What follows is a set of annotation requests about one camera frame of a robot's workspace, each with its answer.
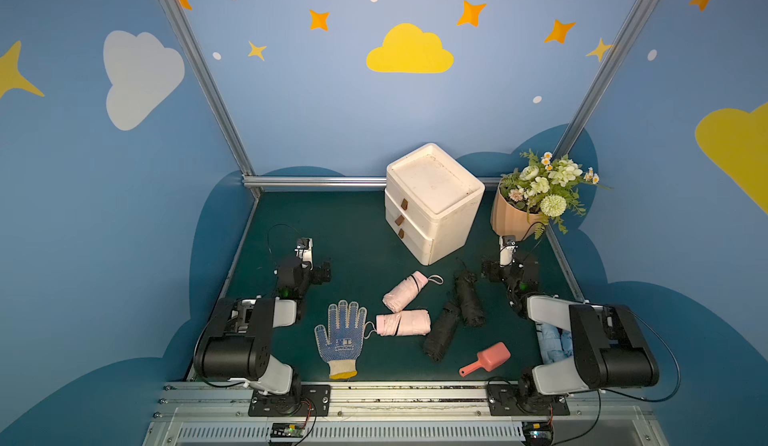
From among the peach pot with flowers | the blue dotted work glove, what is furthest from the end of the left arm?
the peach pot with flowers

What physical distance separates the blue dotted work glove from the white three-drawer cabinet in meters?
0.30

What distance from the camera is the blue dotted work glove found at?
81 centimetres

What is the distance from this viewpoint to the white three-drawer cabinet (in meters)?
0.87
